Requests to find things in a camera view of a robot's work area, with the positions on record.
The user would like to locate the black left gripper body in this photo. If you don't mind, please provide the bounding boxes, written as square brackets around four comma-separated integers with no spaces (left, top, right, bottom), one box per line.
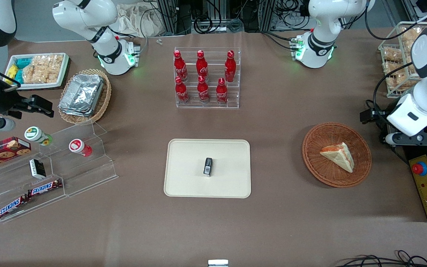
[371,106,390,126]

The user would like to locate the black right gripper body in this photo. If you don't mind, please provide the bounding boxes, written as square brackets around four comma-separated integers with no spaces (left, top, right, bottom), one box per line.
[0,94,33,120]

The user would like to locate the triangle sandwich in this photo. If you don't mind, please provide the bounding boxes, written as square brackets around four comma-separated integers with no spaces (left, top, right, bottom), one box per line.
[320,142,355,174]

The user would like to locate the white rectangular snack tray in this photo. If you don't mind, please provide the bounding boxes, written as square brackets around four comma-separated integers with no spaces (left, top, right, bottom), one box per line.
[4,53,70,90]

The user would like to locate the light woven oval basket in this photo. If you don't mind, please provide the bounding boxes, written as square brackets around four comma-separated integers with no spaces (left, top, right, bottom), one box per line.
[57,69,112,125]

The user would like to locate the brown wicker basket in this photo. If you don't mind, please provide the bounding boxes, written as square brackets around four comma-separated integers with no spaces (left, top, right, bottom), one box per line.
[302,122,372,188]

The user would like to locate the beige plastic tray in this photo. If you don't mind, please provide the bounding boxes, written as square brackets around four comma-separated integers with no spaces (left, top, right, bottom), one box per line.
[163,139,252,199]

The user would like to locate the green lid snack cup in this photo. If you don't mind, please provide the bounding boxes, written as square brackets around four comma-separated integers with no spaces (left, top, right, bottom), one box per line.
[24,126,53,146]

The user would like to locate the rice cracker bag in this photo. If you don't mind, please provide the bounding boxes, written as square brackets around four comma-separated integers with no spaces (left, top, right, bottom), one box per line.
[22,54,64,85]

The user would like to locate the yellow snack packet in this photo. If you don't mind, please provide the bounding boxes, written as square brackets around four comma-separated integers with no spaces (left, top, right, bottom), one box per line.
[6,65,19,83]

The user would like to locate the stacked aluminium foil containers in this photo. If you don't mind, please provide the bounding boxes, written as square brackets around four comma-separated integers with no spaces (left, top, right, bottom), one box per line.
[59,74,105,117]

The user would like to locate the cracker snack bag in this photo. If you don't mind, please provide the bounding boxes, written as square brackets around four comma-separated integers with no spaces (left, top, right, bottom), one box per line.
[401,27,423,53]
[382,61,420,92]
[383,47,404,63]

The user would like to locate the red cookie box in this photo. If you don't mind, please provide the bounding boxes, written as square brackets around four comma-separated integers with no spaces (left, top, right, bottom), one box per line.
[0,136,32,172]

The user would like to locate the red lid snack cup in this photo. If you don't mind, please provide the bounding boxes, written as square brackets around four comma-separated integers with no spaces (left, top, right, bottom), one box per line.
[69,139,93,157]

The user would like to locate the black white small box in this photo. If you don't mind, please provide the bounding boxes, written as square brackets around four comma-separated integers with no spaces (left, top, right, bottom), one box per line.
[29,158,47,179]

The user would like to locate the clear acrylic step shelf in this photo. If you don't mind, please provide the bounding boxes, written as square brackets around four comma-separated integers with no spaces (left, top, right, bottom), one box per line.
[0,122,119,224]

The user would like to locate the snickers chocolate bar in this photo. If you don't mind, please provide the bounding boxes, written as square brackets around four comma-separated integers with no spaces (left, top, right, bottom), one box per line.
[0,194,29,219]
[27,179,63,197]

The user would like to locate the beige cloth bag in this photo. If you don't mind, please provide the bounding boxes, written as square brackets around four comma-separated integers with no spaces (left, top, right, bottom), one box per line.
[114,3,164,38]

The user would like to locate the red cola bottle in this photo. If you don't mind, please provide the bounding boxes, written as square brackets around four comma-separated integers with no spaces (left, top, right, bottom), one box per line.
[175,76,191,105]
[173,50,188,82]
[196,50,209,79]
[224,50,237,83]
[197,75,211,103]
[216,78,229,105]

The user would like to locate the clear acrylic bottle rack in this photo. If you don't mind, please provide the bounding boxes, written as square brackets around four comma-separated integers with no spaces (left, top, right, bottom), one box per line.
[174,47,241,109]

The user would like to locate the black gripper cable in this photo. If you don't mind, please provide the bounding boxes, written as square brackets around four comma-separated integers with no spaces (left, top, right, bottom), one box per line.
[366,62,415,112]

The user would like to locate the white wire basket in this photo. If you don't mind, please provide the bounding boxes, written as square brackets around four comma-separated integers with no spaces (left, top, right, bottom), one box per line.
[378,21,427,99]

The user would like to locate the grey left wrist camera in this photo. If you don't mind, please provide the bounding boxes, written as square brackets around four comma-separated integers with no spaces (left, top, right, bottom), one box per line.
[385,132,427,146]

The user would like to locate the black floor cables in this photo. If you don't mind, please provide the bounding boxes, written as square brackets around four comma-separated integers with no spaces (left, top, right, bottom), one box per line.
[335,250,427,267]

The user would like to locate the coiled black cable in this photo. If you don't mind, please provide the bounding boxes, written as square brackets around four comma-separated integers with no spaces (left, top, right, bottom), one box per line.
[193,15,214,34]

